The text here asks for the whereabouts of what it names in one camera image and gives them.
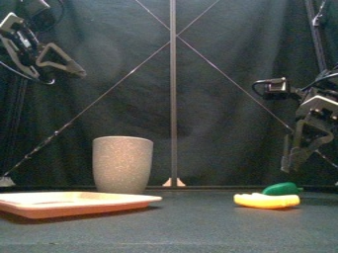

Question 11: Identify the green toy pepper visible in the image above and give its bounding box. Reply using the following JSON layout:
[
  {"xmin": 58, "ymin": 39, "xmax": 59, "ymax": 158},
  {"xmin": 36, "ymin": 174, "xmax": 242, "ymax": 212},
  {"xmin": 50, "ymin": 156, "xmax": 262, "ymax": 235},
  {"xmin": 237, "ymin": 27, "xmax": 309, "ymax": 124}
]
[{"xmin": 262, "ymin": 181, "xmax": 305, "ymax": 197}]

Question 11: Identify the pink square plate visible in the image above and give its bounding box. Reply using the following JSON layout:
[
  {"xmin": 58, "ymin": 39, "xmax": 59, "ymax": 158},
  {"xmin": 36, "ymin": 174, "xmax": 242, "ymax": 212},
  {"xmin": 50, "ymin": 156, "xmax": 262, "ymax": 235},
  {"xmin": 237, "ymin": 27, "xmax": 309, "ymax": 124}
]
[{"xmin": 0, "ymin": 191, "xmax": 164, "ymax": 220}]

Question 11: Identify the yellow toy banana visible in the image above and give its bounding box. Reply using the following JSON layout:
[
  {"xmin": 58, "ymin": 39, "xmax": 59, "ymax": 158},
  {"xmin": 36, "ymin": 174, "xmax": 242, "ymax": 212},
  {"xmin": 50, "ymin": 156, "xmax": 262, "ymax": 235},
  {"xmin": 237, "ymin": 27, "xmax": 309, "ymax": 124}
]
[{"xmin": 233, "ymin": 193, "xmax": 302, "ymax": 211}]

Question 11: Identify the black cloth backdrop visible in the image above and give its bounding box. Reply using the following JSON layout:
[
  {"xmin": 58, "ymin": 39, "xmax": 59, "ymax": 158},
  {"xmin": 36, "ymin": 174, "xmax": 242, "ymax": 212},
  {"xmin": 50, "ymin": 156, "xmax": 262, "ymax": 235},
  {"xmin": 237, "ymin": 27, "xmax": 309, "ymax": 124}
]
[{"xmin": 0, "ymin": 0, "xmax": 338, "ymax": 191}]

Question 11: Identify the speckled grey cup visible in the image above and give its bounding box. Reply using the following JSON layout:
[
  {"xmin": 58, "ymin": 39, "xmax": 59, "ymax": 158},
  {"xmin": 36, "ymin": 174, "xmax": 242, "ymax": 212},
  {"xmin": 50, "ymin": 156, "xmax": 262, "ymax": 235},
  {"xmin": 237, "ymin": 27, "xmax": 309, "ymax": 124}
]
[{"xmin": 91, "ymin": 135, "xmax": 155, "ymax": 195}]

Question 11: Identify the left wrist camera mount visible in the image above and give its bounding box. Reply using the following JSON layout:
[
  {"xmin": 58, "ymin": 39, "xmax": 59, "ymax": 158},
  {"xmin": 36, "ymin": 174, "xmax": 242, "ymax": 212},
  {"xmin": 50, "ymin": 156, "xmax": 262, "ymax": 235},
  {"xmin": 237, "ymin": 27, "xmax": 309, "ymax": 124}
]
[{"xmin": 0, "ymin": 11, "xmax": 27, "ymax": 34}]

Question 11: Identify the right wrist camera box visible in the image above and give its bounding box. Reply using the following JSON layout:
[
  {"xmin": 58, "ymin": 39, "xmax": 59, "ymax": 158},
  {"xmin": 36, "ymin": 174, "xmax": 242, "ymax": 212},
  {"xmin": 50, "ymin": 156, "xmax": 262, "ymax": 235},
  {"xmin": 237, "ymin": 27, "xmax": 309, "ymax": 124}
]
[{"xmin": 263, "ymin": 76, "xmax": 293, "ymax": 100}]

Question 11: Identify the black camera cable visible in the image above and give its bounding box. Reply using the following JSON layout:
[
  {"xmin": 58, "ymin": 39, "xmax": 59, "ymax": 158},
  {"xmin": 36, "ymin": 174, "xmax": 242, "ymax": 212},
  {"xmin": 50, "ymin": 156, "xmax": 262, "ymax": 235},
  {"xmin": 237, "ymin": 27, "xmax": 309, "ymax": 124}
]
[{"xmin": 251, "ymin": 78, "xmax": 271, "ymax": 99}]

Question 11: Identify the vertical metal frame pole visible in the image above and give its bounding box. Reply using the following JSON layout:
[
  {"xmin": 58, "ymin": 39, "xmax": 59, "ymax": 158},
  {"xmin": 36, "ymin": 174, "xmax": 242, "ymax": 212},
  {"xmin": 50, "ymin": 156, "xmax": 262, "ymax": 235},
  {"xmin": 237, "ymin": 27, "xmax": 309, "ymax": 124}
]
[{"xmin": 168, "ymin": 0, "xmax": 179, "ymax": 188}]

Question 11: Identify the white pole foot bracket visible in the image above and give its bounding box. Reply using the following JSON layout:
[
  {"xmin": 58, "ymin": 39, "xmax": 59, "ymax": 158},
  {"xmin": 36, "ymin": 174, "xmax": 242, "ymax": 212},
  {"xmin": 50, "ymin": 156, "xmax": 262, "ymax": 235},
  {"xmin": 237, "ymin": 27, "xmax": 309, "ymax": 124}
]
[{"xmin": 162, "ymin": 177, "xmax": 187, "ymax": 188}]

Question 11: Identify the white corner foot bracket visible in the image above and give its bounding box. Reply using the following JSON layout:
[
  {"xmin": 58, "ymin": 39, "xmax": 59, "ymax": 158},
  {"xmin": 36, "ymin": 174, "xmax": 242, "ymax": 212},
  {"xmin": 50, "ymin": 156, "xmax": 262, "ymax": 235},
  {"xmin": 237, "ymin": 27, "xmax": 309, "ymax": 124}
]
[{"xmin": 0, "ymin": 175, "xmax": 18, "ymax": 188}]

